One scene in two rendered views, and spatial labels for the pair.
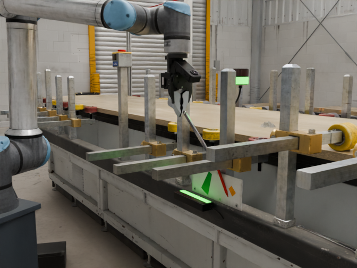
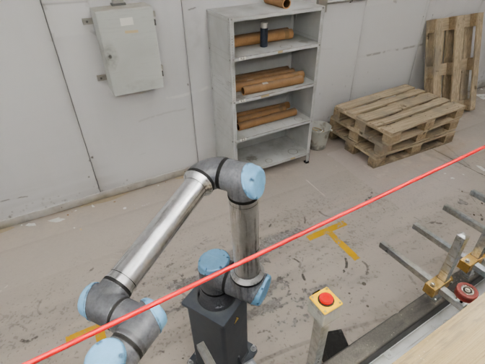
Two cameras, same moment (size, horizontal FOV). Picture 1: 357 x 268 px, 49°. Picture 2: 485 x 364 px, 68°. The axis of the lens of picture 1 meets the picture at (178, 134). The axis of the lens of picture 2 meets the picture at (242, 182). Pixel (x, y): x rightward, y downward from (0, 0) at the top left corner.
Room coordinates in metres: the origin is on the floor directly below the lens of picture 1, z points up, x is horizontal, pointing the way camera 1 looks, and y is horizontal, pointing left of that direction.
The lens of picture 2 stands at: (1.69, -0.39, 2.11)
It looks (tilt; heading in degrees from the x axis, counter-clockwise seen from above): 36 degrees down; 94
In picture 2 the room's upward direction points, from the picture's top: 1 degrees counter-clockwise
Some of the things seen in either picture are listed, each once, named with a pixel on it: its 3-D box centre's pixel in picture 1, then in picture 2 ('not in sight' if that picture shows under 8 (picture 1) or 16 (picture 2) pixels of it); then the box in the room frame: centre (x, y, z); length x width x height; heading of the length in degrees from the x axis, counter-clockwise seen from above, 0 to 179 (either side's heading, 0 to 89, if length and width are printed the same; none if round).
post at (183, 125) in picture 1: (183, 139); not in sight; (1.46, -0.02, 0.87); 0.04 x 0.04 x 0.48; 34
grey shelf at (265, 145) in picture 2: not in sight; (263, 96); (1.71, 2.88, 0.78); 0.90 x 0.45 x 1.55; 31
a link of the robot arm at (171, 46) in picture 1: (176, 47); not in sight; (1.35, 0.01, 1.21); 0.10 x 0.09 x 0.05; 124
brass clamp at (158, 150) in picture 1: (153, 147); not in sight; (1.65, 0.11, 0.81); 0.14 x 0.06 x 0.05; 34
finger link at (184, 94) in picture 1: (180, 103); not in sight; (1.36, -0.01, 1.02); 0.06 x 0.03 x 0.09; 34
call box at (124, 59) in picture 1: (121, 60); (324, 308); (1.89, 0.27, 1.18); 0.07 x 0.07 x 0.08; 34
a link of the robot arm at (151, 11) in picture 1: (145, 21); (138, 326); (1.39, 0.11, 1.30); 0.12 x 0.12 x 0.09; 67
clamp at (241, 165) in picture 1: (231, 159); not in sight; (1.24, -0.17, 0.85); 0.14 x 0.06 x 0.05; 34
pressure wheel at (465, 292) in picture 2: (91, 115); (462, 297); (2.53, 0.57, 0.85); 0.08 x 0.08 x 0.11
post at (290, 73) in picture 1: (287, 152); not in sight; (1.05, -0.30, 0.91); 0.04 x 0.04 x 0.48; 34
